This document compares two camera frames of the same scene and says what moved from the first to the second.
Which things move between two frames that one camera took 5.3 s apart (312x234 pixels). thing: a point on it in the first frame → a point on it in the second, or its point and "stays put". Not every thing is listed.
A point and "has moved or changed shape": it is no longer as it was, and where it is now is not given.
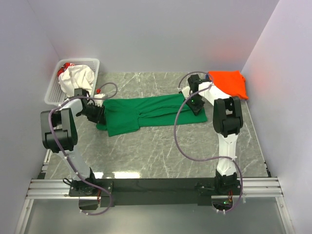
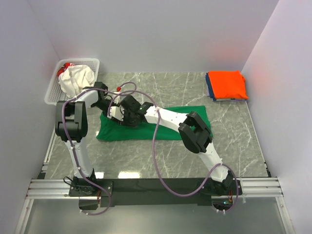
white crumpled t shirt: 76,76 stays put
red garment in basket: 64,67 stays put
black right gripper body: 196,103 → 128,120
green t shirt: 126,115 has moved or changed shape
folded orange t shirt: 232,83 stays put
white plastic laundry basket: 55,95 stays put
